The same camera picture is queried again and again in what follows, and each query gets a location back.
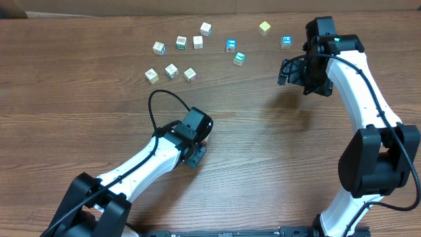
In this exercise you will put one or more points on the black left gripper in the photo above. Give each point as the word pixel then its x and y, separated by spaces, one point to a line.
pixel 198 156

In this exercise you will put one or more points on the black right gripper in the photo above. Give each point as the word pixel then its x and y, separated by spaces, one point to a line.
pixel 295 74

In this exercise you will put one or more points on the red edged bee block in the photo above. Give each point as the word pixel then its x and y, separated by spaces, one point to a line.
pixel 190 75

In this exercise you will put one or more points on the yellow letter wooden block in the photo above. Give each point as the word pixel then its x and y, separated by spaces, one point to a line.
pixel 152 76

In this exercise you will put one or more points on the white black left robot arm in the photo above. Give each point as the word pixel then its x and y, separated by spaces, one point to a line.
pixel 100 206

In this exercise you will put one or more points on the white block near arm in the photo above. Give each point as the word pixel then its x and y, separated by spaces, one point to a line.
pixel 171 71

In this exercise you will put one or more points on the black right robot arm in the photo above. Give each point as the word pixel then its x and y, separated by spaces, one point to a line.
pixel 380 157

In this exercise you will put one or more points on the far blue wooden block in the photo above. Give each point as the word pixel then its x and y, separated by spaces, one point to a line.
pixel 286 42

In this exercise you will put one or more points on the far yellow wooden block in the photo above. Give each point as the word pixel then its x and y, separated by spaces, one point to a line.
pixel 264 28

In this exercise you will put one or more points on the green top wooden block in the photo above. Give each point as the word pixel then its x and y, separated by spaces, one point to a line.
pixel 239 59

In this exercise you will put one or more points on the blue top wooden block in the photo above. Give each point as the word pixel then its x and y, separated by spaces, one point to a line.
pixel 231 45

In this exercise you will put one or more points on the white blue wooden block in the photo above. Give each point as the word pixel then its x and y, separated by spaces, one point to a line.
pixel 159 48

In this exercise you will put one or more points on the green red wooden block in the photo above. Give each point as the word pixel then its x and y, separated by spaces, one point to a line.
pixel 181 42

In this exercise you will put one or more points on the plain white wooden block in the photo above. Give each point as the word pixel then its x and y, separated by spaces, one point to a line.
pixel 197 42

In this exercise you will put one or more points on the white block dark edge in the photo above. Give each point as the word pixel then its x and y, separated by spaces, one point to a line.
pixel 206 29

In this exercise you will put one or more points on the cardboard backdrop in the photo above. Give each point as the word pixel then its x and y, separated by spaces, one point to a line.
pixel 59 8

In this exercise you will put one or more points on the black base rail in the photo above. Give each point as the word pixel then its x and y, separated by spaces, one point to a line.
pixel 227 233

